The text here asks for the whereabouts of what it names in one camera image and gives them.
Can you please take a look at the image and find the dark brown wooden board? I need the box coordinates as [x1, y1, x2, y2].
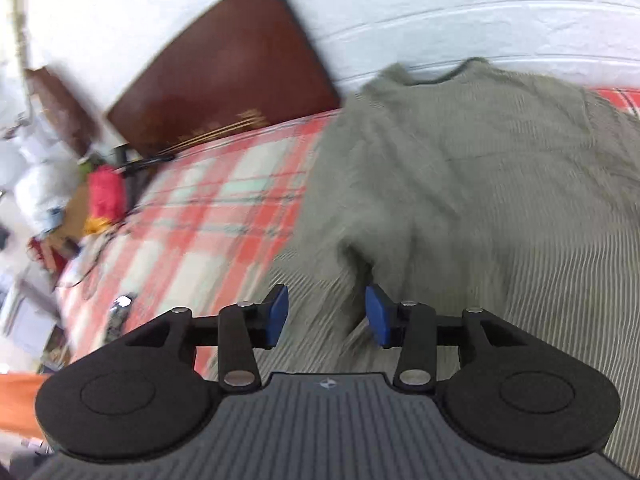
[106, 0, 341, 156]

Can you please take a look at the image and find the green striped checked shirt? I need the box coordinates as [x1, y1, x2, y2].
[254, 58, 639, 474]

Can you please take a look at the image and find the red cloth bundle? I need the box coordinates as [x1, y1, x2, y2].
[88, 165, 126, 222]

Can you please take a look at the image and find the red plaid bed sheet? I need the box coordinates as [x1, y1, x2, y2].
[54, 86, 640, 378]

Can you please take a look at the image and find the black metal stand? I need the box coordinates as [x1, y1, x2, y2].
[113, 144, 176, 212]

